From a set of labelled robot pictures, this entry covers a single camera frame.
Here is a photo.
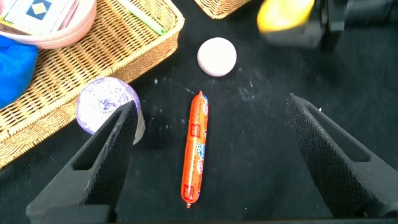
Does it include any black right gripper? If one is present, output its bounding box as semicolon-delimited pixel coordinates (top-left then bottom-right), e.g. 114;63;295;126
262;0;346;50

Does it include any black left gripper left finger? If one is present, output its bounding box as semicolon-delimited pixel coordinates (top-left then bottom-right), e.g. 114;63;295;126
25;100;139;224

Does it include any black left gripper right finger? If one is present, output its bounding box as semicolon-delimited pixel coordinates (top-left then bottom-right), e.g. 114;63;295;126
285;92;398;218

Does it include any yellow lemon toy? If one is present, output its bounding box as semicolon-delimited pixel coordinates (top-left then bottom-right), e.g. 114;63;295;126
256;0;315;34

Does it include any purple garbage bag roll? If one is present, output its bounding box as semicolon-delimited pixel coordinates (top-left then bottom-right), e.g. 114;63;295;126
76;77;146;146

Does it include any pale pink round bun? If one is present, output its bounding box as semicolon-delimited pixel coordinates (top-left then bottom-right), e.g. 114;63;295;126
197;37;238;78

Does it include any orange wrapped sausage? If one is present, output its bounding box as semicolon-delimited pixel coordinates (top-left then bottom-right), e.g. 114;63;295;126
180;90;210;208

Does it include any blue cloth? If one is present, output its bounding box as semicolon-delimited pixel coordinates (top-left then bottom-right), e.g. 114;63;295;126
0;34;39;110

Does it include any pink bowl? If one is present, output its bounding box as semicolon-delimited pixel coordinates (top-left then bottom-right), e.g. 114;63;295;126
0;0;98;50

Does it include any white card box blue logo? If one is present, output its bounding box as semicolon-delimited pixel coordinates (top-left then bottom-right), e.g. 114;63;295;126
0;0;75;35

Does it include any wicker basket with pink handles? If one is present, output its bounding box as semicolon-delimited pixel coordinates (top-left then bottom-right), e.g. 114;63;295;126
194;0;252;20
0;0;185;169

